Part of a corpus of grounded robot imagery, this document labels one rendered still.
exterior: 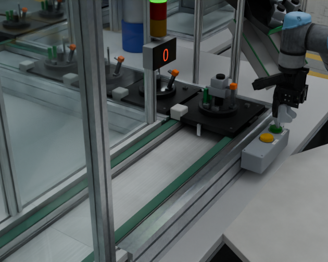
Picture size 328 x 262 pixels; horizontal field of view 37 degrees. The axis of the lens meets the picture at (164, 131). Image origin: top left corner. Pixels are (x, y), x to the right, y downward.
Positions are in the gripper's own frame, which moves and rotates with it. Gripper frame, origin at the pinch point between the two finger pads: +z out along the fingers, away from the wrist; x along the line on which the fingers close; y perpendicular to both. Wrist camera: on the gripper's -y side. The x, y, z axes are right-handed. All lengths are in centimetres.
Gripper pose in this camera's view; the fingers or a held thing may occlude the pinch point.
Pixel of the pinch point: (276, 123)
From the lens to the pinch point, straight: 158.7
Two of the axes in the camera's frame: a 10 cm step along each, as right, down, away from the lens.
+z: 0.0, 8.8, 4.8
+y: 8.3, 2.7, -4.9
